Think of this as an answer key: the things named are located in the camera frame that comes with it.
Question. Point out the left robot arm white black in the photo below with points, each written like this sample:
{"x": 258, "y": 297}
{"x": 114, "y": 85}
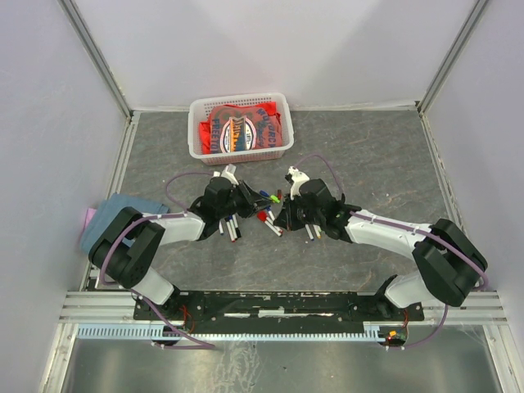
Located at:
{"x": 130, "y": 231}

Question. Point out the pink cloth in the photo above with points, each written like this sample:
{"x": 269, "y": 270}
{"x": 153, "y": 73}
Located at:
{"x": 89, "y": 216}

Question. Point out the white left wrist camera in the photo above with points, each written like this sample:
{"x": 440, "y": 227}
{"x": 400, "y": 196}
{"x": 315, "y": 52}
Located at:
{"x": 228, "y": 173}

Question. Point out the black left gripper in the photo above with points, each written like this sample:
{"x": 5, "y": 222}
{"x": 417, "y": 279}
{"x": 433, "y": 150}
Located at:
{"x": 251, "y": 197}

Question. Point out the blue cloth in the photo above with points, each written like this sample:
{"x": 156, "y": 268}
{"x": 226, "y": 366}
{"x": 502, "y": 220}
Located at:
{"x": 109, "y": 209}

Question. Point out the white plastic basket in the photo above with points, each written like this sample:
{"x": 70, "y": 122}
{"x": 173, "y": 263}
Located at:
{"x": 200, "y": 109}

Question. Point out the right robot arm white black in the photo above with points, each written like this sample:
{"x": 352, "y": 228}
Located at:
{"x": 449, "y": 266}

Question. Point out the uncapped white marker black end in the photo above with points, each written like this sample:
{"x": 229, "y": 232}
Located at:
{"x": 233, "y": 219}

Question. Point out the circuit board with leds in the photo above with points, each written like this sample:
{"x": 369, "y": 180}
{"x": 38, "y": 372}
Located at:
{"x": 396, "y": 337}

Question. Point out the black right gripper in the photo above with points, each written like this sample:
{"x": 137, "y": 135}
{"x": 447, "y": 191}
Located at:
{"x": 285, "y": 219}

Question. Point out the white marker yellow cap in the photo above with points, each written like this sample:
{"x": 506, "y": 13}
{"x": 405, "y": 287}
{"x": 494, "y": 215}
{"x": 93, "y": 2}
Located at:
{"x": 317, "y": 233}

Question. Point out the orange printed cloth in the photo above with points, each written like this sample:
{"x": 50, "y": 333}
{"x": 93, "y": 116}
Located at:
{"x": 230, "y": 128}

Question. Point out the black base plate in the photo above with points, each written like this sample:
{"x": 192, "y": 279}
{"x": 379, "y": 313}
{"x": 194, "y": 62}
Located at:
{"x": 273, "y": 312}

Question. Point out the uncapped white marker red end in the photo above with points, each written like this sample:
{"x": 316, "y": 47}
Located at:
{"x": 231, "y": 230}

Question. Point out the aluminium frame rail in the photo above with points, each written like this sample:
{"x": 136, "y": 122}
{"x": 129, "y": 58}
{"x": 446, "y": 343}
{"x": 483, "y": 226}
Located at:
{"x": 121, "y": 307}

